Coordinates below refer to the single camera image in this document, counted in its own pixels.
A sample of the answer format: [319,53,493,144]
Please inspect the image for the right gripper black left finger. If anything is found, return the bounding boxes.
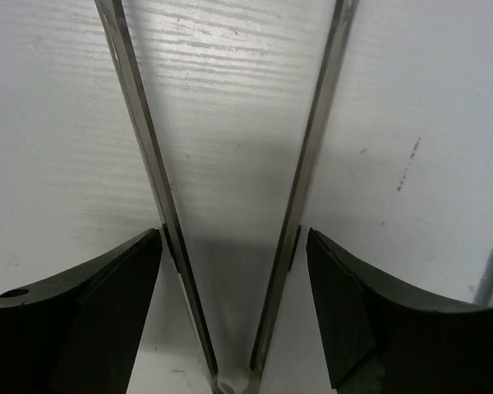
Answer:
[0,229,163,393]

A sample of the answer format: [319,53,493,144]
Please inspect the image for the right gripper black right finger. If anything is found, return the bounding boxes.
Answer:
[306,229,493,393]

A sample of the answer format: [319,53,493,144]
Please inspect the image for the silver metal tongs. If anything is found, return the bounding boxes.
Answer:
[95,1,359,393]

